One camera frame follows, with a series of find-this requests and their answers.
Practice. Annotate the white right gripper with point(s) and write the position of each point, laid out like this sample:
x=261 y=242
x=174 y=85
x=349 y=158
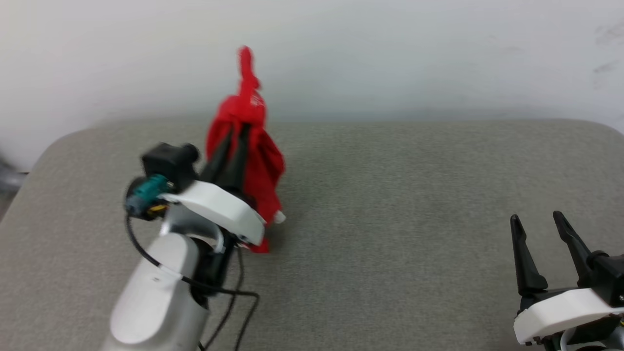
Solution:
x=560 y=309

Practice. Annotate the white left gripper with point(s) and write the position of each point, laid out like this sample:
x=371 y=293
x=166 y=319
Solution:
x=219 y=207

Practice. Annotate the red and white garment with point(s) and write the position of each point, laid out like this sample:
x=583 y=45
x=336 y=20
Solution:
x=261 y=161

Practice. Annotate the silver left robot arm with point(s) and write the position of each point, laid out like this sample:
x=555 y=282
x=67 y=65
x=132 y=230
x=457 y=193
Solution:
x=156 y=297

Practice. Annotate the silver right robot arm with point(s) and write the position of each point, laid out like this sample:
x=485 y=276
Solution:
x=585 y=339

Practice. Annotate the grey fabric sofa cushion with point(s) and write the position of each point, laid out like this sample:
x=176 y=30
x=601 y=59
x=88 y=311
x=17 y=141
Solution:
x=390 y=219

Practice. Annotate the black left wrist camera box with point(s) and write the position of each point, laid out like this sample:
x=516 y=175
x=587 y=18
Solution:
x=170 y=161

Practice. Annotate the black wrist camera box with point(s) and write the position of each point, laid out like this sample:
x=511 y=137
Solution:
x=607 y=278
x=170 y=161

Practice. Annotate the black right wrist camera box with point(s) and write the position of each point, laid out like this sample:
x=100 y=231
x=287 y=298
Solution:
x=607 y=278

